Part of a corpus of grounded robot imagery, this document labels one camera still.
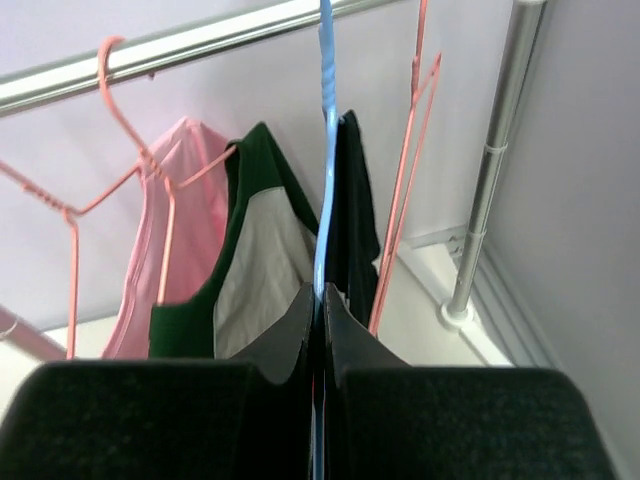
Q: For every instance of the pink hanger of orange shirt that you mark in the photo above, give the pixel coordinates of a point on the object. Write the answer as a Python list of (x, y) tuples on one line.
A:
[(406, 170)]

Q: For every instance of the metal clothes rack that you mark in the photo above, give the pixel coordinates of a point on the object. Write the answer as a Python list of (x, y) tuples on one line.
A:
[(77, 151)]

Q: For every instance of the green and white t shirt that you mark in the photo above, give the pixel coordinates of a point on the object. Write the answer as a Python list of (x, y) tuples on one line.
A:
[(266, 256)]

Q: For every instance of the pink t shirt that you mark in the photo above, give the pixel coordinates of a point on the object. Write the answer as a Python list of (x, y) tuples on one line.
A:
[(130, 337)]

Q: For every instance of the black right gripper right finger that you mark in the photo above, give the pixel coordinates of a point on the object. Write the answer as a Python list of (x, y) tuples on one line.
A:
[(386, 419)]

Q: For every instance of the blue wire hanger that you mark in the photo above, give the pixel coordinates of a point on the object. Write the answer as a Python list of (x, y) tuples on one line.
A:
[(328, 86)]

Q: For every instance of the pink hanger of green shirt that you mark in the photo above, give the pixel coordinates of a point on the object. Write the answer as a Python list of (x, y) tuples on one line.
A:
[(140, 155)]

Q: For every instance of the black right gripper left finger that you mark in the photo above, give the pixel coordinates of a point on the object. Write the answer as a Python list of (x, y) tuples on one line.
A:
[(248, 417)]

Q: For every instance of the black t shirt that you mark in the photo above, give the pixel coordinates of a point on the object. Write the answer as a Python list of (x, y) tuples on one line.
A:
[(353, 243)]

